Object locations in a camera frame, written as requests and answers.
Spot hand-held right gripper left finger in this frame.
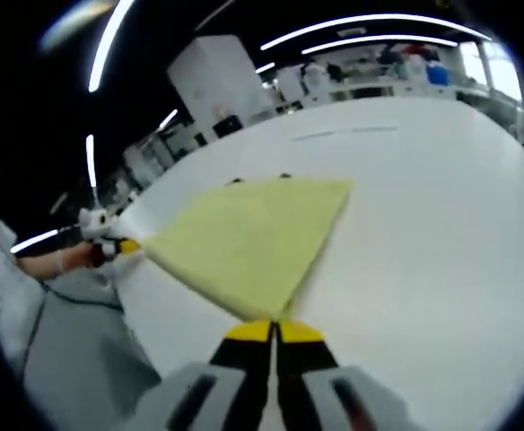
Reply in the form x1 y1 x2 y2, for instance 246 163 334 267
127 319 275 431

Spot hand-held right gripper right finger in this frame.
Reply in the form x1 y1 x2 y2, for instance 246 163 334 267
274 321 424 431

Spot yellow blue grey garment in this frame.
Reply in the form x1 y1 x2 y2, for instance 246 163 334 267
144 173 356 322

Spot person's left hand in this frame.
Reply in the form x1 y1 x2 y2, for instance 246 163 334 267
57 244 104 274

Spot cluttered background desks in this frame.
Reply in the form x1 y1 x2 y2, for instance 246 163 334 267
122 120 200 189

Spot person's grey trousers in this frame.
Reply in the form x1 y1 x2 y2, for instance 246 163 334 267
22 273 162 423

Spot person's white shirt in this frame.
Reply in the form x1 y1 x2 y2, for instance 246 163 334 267
0 201 48 360

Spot black monitor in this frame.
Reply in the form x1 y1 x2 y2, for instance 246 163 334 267
212 115 241 138

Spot white pillar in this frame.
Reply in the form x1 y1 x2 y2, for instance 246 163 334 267
167 34 275 136

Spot white workbench row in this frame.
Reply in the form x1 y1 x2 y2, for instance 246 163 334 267
275 42 514 104

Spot blue box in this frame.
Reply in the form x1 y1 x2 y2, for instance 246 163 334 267
426 66 450 85

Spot bright window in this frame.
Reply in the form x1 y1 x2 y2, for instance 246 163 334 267
461 40 523 102

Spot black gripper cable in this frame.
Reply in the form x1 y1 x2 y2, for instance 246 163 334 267
41 280 124 311

